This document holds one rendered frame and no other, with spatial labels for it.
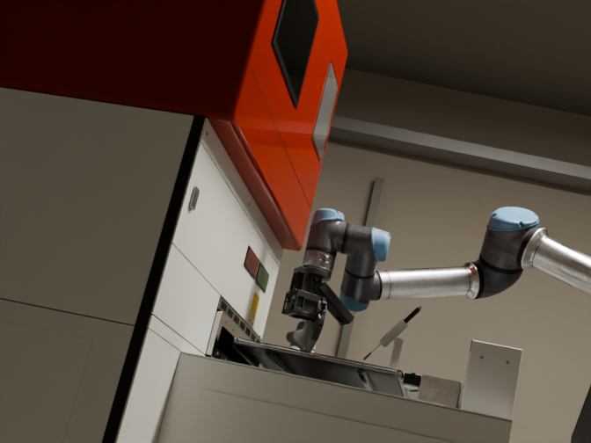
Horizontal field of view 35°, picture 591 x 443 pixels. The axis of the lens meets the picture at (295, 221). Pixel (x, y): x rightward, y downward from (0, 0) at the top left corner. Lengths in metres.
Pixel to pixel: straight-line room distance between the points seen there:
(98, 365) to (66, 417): 0.10
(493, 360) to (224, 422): 0.51
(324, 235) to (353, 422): 0.63
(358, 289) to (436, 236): 2.20
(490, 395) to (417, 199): 2.79
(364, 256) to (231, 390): 0.61
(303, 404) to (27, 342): 0.50
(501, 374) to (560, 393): 2.62
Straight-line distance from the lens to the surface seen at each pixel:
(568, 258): 2.34
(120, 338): 1.64
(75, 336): 1.67
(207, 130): 1.75
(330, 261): 2.22
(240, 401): 1.77
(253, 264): 2.20
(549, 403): 4.40
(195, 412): 1.79
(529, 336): 4.42
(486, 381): 1.79
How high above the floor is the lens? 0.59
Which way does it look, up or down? 17 degrees up
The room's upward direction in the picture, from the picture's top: 13 degrees clockwise
